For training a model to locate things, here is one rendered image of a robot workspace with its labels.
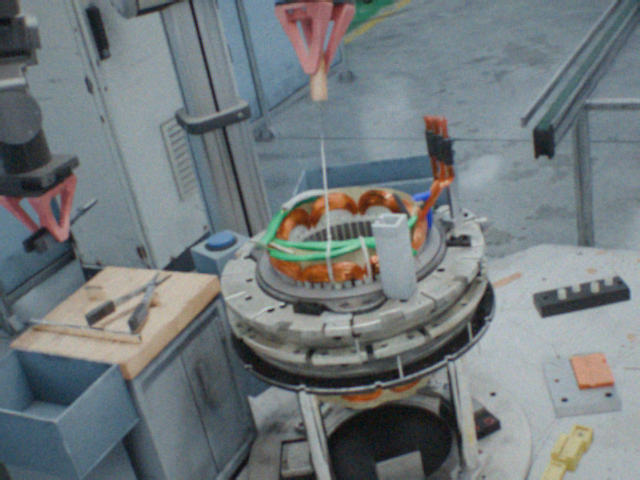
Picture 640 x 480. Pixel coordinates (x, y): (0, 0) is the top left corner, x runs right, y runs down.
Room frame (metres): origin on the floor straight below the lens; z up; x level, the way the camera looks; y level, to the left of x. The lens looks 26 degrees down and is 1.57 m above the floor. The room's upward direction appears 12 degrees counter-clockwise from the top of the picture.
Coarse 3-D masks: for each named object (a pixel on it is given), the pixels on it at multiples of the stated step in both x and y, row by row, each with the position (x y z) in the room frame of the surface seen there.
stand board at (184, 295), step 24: (120, 288) 1.02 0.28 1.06; (168, 288) 0.99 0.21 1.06; (192, 288) 0.97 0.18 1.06; (216, 288) 0.99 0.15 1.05; (72, 312) 0.98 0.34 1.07; (120, 312) 0.95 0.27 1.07; (168, 312) 0.92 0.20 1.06; (192, 312) 0.94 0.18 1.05; (24, 336) 0.94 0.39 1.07; (48, 336) 0.93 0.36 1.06; (72, 336) 0.91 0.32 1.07; (144, 336) 0.88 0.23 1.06; (168, 336) 0.89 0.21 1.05; (120, 360) 0.84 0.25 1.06; (144, 360) 0.85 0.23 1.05
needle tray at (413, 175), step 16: (384, 160) 1.27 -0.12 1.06; (400, 160) 1.27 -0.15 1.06; (416, 160) 1.26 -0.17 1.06; (304, 176) 1.29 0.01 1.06; (320, 176) 1.30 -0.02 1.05; (336, 176) 1.29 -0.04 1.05; (352, 176) 1.29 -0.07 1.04; (368, 176) 1.28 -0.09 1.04; (384, 176) 1.27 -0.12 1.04; (400, 176) 1.27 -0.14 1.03; (416, 176) 1.26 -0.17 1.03; (432, 176) 1.26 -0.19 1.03; (416, 192) 1.16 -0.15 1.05
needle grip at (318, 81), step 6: (324, 54) 0.93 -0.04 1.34; (324, 60) 0.92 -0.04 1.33; (318, 66) 0.92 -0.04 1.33; (324, 66) 0.92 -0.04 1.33; (318, 72) 0.91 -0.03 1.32; (324, 72) 0.92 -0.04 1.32; (312, 78) 0.91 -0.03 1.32; (318, 78) 0.91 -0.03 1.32; (324, 78) 0.92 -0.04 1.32; (312, 84) 0.91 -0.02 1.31; (318, 84) 0.91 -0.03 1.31; (324, 84) 0.91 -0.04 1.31; (312, 90) 0.91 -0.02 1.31; (318, 90) 0.91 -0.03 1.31; (324, 90) 0.91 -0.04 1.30; (312, 96) 0.91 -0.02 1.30; (318, 96) 0.91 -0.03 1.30; (324, 96) 0.91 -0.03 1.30
